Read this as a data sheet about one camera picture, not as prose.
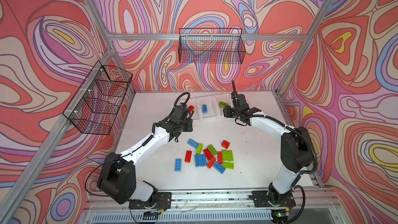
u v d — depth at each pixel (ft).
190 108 3.52
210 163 2.74
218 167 2.76
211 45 3.15
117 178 1.35
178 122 2.09
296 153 1.56
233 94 2.64
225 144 3.00
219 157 2.77
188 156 2.79
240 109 2.32
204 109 3.52
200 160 2.88
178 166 2.74
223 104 3.55
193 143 2.98
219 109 3.29
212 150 2.90
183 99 2.10
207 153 2.90
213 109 3.54
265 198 2.40
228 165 2.77
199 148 2.93
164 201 2.36
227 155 2.90
